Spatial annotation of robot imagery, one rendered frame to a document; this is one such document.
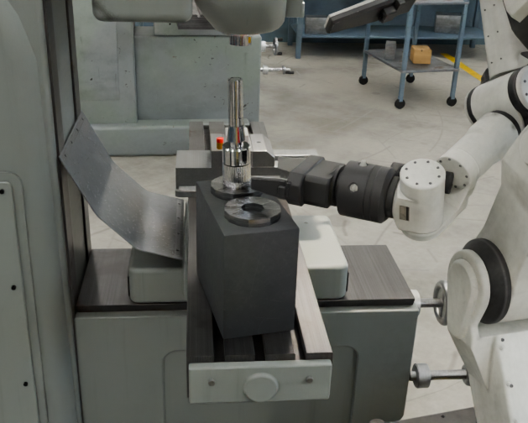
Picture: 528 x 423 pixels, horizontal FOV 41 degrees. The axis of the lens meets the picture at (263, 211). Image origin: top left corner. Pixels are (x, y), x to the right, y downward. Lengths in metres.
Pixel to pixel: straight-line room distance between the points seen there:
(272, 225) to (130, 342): 0.67
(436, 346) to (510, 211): 1.73
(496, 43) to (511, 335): 0.49
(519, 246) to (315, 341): 0.35
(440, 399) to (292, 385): 1.49
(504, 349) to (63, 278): 0.90
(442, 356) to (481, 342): 1.56
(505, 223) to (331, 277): 0.55
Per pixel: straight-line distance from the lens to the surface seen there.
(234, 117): 1.15
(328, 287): 1.63
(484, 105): 1.24
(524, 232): 1.15
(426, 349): 2.83
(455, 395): 2.63
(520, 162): 1.10
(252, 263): 1.09
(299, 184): 1.09
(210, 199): 1.18
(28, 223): 1.50
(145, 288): 1.60
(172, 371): 1.72
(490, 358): 1.28
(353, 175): 1.08
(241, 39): 1.52
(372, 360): 1.76
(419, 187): 1.04
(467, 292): 1.21
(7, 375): 1.68
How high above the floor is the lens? 1.59
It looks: 25 degrees down
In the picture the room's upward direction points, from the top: 2 degrees clockwise
